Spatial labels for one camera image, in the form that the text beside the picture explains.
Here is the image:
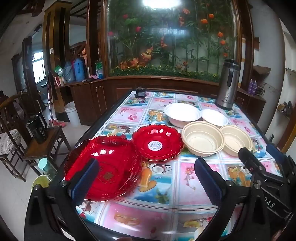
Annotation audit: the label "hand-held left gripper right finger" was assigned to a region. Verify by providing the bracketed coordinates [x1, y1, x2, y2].
[194, 158, 275, 241]

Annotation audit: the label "small beige bowl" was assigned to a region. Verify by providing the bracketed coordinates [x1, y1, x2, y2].
[220, 124, 255, 157]

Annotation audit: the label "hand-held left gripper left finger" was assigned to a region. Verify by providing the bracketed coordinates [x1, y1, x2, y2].
[24, 158, 102, 241]

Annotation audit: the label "dark wooden cabinet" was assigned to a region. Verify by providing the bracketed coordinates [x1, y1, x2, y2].
[55, 75, 266, 127]

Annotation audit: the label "wooden chair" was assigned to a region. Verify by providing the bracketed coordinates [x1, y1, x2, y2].
[0, 90, 30, 182]

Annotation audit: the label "patterned chair cushion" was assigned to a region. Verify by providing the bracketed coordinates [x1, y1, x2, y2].
[0, 129, 22, 155]

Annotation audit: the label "small white bowl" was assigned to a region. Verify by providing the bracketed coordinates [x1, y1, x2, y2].
[200, 109, 229, 127]

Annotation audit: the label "green and white packet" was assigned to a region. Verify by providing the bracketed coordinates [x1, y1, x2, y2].
[95, 61, 104, 80]

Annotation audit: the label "mint green cup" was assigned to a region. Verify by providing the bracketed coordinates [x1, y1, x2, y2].
[38, 157, 50, 171]

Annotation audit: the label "large red plastic plate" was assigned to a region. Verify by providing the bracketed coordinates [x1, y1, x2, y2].
[63, 136, 142, 202]

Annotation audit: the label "large white bowl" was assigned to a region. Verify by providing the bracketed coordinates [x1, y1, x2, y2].
[164, 103, 202, 128]

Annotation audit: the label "stainless steel thermos kettle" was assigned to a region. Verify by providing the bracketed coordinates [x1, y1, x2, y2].
[215, 59, 240, 110]

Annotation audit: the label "pink slippers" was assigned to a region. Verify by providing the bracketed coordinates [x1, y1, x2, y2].
[48, 119, 67, 128]

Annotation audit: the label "small red plastic plate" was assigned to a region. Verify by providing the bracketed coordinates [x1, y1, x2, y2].
[131, 123, 185, 162]

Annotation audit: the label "large beige bowl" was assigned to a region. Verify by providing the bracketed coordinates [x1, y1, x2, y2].
[181, 121, 225, 157]

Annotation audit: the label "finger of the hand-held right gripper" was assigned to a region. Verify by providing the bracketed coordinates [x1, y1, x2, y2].
[238, 147, 287, 186]
[266, 144, 296, 178]

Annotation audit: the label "white plastic bucket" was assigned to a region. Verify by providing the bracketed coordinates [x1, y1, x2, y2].
[64, 101, 80, 127]

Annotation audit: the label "printed cartoon tablecloth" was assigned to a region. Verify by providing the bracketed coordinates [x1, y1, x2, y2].
[75, 91, 287, 241]

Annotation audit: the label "window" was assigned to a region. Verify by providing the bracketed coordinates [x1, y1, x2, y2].
[31, 51, 47, 84]

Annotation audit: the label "small wooden stool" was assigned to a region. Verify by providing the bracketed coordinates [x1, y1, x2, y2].
[22, 125, 71, 176]

